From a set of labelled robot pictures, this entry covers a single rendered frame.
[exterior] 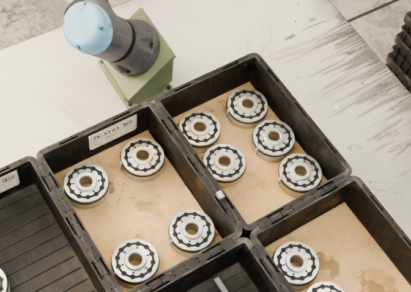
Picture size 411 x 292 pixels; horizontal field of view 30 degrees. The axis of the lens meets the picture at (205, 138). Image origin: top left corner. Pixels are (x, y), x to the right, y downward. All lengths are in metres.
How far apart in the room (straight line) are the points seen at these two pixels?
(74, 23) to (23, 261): 0.57
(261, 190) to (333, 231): 0.19
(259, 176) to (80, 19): 0.56
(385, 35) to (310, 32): 1.05
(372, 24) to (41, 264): 2.02
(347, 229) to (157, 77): 0.63
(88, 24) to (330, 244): 0.76
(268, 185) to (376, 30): 1.60
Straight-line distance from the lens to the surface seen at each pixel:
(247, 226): 1.65
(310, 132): 1.82
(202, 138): 1.82
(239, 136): 1.87
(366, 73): 2.23
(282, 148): 1.84
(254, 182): 1.81
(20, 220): 1.77
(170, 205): 1.77
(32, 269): 1.72
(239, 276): 1.71
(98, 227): 1.74
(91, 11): 1.85
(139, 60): 1.96
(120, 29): 1.89
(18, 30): 3.17
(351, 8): 3.36
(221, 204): 1.67
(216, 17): 2.27
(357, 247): 1.79
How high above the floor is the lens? 2.40
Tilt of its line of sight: 57 degrees down
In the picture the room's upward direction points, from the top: 8 degrees clockwise
